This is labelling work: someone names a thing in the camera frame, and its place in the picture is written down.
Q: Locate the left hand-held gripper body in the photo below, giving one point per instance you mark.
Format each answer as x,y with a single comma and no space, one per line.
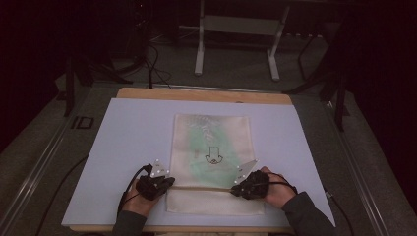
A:
150,188

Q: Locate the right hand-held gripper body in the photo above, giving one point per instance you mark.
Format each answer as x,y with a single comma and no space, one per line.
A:
257,187

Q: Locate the beige mesh zip bag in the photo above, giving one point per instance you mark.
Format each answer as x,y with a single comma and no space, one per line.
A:
209,203

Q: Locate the person's left hand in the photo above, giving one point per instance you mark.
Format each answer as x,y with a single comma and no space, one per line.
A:
139,205

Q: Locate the person's right hand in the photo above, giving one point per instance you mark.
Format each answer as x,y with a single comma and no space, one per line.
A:
280,193

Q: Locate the green garment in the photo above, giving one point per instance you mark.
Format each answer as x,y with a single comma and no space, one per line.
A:
203,150

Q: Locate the pale blue table mat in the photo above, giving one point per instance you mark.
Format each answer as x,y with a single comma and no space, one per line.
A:
137,131

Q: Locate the wooden table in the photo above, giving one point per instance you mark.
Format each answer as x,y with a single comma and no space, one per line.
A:
203,95

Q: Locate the black tripod stand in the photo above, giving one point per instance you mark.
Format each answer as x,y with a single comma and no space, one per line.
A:
70,85
339,95

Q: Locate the white metal stand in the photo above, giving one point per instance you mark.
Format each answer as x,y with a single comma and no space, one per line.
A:
242,24

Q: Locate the black rectangular floor frame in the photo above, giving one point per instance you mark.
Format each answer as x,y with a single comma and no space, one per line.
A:
82,122

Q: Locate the aluminium floor rail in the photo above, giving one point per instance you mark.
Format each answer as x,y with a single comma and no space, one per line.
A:
32,173
360,177

